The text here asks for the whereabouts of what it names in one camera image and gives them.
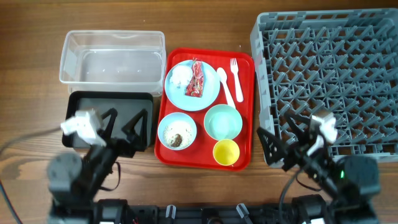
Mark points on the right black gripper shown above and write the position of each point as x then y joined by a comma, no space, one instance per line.
273,144

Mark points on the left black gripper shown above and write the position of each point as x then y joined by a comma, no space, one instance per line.
125,149

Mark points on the light blue bowl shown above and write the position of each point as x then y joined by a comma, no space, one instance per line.
177,116

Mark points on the rice and food scraps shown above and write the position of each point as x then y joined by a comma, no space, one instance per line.
178,135

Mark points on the yellow cup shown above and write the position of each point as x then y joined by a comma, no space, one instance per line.
226,152

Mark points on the white napkin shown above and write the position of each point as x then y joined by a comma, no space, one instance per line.
181,76

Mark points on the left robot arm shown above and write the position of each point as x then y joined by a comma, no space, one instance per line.
75,180

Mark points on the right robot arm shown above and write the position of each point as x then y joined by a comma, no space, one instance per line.
351,182

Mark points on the black waste tray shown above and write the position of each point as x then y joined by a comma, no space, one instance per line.
126,104

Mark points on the grey dishwasher rack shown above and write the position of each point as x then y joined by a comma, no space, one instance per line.
342,61

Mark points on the light blue plate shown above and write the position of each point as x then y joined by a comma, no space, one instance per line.
177,96

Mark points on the green bowl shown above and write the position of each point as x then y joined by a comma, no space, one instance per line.
223,122

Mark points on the clear plastic bin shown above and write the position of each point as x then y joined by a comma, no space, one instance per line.
114,60

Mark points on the red snack wrapper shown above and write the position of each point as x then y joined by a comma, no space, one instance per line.
196,84

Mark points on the red serving tray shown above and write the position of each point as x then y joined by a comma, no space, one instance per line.
200,153

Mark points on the white plastic fork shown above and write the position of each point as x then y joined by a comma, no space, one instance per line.
235,69

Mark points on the white plastic spoon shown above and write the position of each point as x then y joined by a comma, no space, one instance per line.
223,79

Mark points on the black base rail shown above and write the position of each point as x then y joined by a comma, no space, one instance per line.
202,214

